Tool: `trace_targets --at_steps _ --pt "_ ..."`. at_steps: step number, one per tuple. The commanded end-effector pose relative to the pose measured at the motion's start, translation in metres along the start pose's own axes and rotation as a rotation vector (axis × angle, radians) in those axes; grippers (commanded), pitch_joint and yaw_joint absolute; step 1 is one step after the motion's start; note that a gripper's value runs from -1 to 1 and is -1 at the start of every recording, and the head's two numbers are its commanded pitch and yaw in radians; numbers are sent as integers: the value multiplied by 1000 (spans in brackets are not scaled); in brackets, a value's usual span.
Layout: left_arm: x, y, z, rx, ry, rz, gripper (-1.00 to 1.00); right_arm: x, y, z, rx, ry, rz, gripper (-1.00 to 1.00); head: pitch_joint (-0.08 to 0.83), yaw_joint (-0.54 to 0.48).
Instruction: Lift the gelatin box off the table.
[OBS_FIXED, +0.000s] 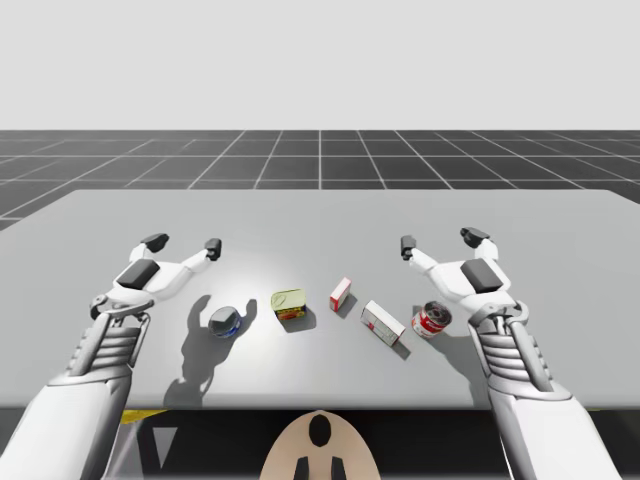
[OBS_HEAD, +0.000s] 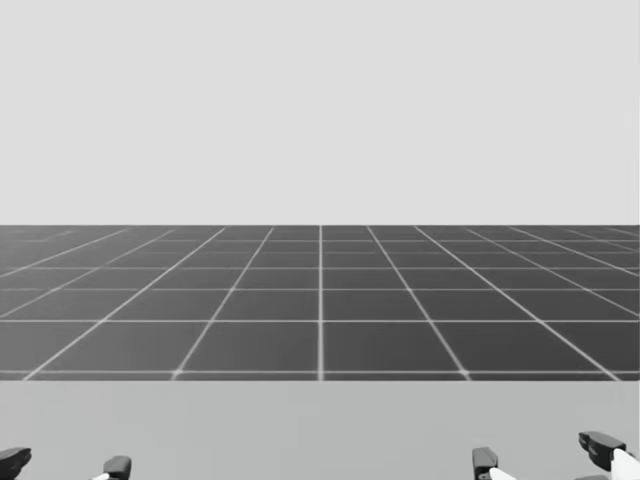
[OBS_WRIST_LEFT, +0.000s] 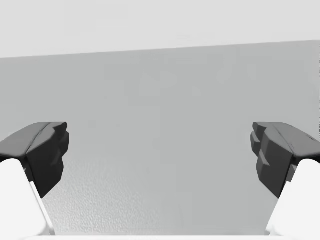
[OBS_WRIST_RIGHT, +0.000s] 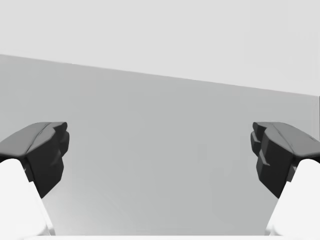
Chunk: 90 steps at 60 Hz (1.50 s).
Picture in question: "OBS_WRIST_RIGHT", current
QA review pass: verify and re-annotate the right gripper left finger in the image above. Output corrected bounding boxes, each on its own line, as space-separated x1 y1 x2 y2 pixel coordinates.
0 121 71 237

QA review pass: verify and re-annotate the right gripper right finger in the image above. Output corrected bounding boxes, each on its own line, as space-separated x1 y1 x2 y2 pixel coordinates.
250 121 320 237

